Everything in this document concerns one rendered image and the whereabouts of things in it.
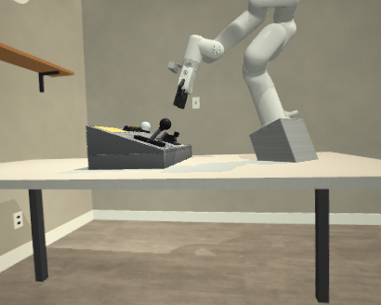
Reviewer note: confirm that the grey control panel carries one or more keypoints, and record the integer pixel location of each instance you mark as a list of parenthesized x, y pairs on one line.
[(118, 148)]

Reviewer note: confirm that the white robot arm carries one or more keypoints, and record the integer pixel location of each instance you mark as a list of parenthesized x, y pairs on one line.
[(261, 87)]

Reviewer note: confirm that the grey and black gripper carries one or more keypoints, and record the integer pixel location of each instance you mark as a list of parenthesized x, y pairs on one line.
[(185, 82)]

